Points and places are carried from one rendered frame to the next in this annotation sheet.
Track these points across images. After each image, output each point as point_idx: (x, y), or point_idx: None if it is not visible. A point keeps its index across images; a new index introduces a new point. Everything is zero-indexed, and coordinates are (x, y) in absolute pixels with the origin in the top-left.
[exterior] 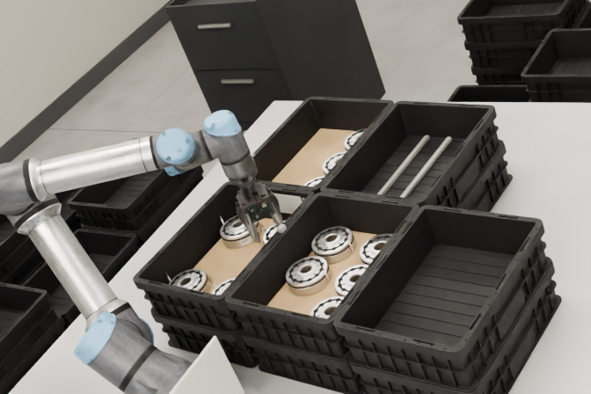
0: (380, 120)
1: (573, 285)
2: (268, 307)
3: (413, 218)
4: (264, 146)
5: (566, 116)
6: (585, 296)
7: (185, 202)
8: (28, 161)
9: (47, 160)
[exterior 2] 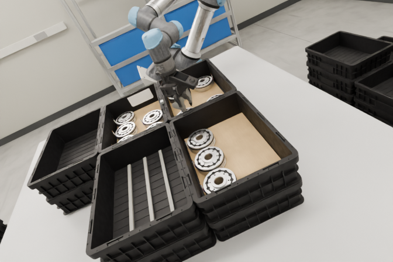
0: (183, 178)
1: (62, 228)
2: (133, 92)
3: (96, 147)
4: (252, 110)
5: None
6: (55, 226)
7: (351, 108)
8: None
9: None
